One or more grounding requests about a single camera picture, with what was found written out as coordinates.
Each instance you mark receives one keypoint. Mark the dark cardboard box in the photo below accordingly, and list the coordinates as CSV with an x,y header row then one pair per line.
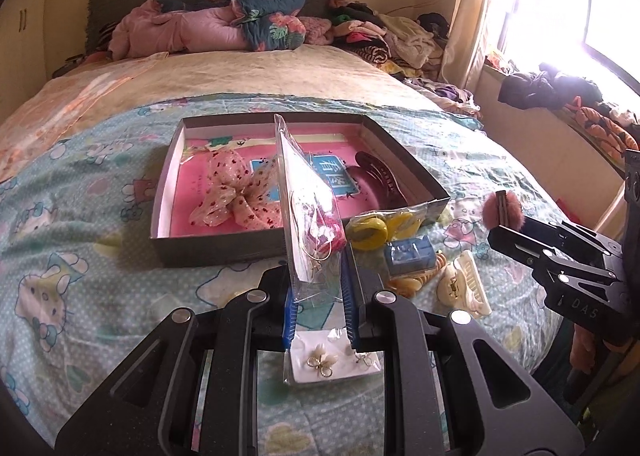
x,y
225,248

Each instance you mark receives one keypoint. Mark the pink polka dot bow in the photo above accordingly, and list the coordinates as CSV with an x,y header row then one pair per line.
x,y
227,191

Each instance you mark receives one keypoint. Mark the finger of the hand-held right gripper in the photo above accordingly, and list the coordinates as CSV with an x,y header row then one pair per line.
x,y
570,276
525,241

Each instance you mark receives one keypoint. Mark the pink quilt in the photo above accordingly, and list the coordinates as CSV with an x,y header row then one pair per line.
x,y
165,29

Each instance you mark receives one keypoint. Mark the pile of clothes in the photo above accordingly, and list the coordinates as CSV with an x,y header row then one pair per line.
x,y
395,41

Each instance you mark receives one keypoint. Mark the dark floral quilt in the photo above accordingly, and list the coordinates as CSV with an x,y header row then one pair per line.
x,y
270,11

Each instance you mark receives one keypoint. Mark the cream wardrobe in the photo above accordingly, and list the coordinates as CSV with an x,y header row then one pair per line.
x,y
25,16

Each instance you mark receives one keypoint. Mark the yellow hair claw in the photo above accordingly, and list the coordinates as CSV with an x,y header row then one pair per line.
x,y
367,231

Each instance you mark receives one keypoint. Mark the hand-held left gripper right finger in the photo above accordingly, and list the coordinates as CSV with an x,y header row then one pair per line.
x,y
353,308

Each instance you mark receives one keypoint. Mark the pink fuzzy hair clip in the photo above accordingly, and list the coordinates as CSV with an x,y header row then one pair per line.
x,y
497,208

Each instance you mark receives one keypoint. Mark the dark clothes on sill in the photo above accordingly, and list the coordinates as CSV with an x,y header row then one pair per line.
x,y
545,86

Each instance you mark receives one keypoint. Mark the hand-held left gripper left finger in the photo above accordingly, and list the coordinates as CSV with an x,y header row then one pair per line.
x,y
291,323

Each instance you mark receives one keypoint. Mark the cream curtain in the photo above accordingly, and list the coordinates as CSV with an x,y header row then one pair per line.
x,y
475,6

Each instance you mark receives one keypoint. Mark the cream hair claw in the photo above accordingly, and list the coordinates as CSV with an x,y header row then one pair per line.
x,y
462,286

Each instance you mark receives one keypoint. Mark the clear earring packet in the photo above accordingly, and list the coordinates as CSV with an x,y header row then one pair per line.
x,y
310,201

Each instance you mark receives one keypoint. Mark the beige bed sheet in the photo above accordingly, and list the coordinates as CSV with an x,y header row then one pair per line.
x,y
250,71

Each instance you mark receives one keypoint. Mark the small blue box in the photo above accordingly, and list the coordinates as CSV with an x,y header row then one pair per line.
x,y
407,257

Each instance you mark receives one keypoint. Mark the dark red hair claw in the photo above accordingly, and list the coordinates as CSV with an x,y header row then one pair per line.
x,y
375,176

